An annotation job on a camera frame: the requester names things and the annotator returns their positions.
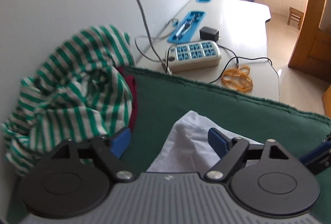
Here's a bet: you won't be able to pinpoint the black power adapter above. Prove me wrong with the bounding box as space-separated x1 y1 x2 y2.
199 26 220 42

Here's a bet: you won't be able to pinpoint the white cable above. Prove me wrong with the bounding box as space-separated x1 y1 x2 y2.
134 19 179 63

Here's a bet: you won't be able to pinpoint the green table cloth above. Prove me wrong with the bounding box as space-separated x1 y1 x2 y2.
6 66 331 224

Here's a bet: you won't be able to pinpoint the white pants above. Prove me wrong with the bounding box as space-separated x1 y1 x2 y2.
146 110 261 173

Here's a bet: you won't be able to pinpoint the white power strip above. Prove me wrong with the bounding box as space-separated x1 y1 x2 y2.
165 41 222 73

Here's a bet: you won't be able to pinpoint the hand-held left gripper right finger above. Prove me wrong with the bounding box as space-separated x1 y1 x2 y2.
204 128 300 183

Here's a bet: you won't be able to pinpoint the blue tray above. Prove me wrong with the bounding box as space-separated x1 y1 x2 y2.
168 10 206 44

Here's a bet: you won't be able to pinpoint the wooden stool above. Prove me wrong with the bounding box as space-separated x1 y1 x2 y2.
287 7 304 30

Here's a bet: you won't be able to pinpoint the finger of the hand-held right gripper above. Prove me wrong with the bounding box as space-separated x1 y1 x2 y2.
299 140 331 176

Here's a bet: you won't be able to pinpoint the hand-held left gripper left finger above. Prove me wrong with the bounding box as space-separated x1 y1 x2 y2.
48 127 135 183

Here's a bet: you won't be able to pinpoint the black cable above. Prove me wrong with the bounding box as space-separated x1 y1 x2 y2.
209 44 280 84

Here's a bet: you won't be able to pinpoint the green striped shirt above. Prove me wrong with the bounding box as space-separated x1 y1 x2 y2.
1 25 136 176

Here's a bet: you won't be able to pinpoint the dark red garment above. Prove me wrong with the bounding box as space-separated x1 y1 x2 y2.
116 66 139 131

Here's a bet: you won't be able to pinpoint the orange rubber bands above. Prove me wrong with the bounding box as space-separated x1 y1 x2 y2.
221 65 253 91

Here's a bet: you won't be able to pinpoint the white desk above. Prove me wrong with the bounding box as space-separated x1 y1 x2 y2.
136 0 280 103

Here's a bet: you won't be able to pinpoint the grey wall cable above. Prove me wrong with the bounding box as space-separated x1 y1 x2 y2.
125 0 172 75

